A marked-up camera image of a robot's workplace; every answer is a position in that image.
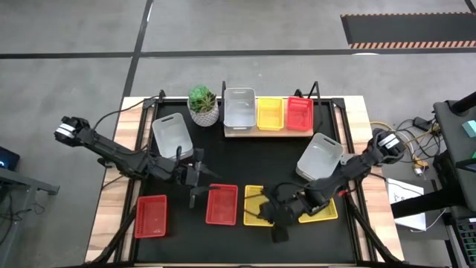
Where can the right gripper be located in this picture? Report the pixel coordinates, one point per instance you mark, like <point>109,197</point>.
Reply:
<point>279,212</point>

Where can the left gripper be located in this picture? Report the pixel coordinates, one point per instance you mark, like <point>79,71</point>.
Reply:
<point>195,175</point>

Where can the yellow slotted plastic basket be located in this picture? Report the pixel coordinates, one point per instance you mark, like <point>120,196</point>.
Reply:
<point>327,215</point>
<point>251,208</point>
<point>270,113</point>

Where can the red slotted plastic basket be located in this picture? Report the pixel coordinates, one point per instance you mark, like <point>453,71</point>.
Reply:
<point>150,216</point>
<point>299,113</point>
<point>222,204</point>

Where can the white plastic basket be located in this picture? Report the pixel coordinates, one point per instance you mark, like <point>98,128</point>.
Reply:
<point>240,111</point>
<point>169,134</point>
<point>320,156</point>

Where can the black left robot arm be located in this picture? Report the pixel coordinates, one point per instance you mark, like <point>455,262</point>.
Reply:
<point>111,150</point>

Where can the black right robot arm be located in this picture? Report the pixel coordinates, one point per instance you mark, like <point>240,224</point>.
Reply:
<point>357,164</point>

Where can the succulent in white pot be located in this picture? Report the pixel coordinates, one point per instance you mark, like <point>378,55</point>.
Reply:
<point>202,100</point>

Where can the small red clip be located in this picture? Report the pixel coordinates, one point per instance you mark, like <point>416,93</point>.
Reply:
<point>342,193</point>

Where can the white paper sheet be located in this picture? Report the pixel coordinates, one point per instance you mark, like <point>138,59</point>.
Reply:
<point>413,223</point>

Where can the black cart leg bar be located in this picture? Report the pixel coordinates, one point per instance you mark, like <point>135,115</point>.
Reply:
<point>427,203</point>

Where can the black power adapter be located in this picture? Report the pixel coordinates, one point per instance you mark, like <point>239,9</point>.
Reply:
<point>422,123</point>

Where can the black device with blue light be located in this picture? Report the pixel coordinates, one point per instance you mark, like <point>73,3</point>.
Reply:
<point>9,160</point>

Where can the dark grey equipment cart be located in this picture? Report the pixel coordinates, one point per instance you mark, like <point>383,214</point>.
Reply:
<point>451,141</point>

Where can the backlit keyboard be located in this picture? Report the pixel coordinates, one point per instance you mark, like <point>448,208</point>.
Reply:
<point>468,242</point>

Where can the teal block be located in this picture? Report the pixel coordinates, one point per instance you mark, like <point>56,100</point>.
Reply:
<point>470,128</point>

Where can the black hazard-striped floor mat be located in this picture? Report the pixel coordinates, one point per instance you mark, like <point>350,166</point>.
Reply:
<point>409,28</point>

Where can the black metal rig frame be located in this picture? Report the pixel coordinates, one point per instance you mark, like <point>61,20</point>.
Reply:
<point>148,104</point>

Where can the grey metal bracket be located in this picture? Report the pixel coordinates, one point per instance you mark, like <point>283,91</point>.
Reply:
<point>345,159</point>

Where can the grey desk frame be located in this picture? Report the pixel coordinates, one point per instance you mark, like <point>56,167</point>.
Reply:
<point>22,178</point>

